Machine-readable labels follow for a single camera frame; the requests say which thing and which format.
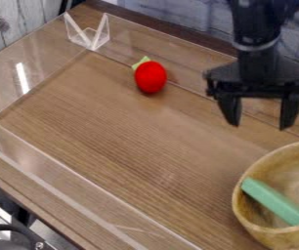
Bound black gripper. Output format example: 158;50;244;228
204;49;299;130

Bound brown wooden bowl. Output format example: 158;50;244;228
232;143;299;250

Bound green rectangular stick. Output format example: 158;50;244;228
241;178;299;226

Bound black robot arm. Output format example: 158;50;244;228
204;0;299;130

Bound red plush strawberry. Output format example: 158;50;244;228
132;56;166;94

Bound clear acrylic tray walls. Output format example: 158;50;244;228
0;5;299;250

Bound clear acrylic corner bracket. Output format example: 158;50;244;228
64;13;110;51

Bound black metal bracket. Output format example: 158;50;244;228
10;229;57;250

